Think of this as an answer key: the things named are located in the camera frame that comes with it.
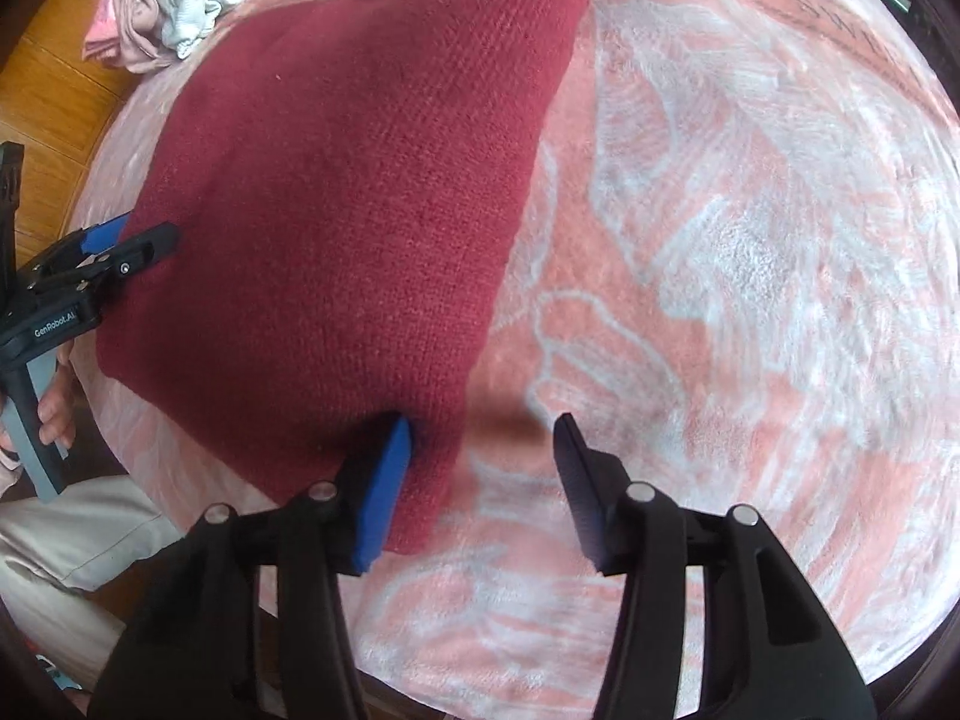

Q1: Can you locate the pale pink garment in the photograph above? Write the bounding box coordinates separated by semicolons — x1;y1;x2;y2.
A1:
82;0;185;74

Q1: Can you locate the person's left hand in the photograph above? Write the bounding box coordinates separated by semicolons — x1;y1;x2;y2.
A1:
36;358;77;452

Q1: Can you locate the dark red knit sweater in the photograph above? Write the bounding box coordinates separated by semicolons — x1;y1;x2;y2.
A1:
96;0;616;557

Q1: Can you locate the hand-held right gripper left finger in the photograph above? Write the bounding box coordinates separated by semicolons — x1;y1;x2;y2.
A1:
88;414;412;720

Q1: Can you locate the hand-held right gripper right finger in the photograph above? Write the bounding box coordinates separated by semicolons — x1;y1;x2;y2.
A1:
553;412;878;720

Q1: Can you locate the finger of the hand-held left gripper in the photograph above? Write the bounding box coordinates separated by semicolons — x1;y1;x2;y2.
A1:
75;223;181;290
79;214;130;254

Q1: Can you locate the pink patterned bed blanket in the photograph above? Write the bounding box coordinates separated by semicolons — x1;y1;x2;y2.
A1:
71;0;960;720

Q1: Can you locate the white knit garment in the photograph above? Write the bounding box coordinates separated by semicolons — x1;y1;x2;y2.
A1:
142;0;256;61

